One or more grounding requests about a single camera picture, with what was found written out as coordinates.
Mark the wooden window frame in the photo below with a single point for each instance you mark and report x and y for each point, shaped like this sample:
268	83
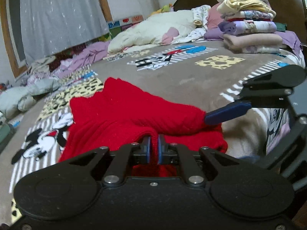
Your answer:
9	41

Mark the purple patterned folded garment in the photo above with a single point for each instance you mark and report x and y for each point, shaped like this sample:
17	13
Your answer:
247	27

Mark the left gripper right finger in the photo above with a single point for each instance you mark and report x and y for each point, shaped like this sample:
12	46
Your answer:
186	163

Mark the grey starry curtain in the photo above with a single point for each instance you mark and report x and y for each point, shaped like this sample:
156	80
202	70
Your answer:
51	26

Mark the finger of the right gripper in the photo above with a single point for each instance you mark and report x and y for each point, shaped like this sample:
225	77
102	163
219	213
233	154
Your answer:
227	113

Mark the pink small pillow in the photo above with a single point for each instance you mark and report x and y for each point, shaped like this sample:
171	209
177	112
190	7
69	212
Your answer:
169	36

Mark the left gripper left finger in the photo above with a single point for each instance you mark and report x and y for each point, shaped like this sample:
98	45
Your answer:
124	159

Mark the cream white duvet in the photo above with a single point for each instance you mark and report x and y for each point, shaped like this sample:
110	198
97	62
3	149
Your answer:
149	32

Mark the colourful foam mat box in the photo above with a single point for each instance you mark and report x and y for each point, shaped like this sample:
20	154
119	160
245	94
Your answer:
120	25

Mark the purple crumpled sheet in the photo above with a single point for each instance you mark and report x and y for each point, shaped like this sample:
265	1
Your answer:
91	54

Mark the beige pink folded garment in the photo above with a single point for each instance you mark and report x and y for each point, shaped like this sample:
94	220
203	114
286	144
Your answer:
253	43

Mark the yellow folded garment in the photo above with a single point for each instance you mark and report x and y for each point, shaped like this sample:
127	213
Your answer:
234	6

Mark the cartoon mouse bed blanket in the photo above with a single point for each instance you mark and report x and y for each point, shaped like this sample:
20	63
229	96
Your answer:
208	79

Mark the red knitted sweater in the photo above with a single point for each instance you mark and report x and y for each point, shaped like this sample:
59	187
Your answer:
122	114

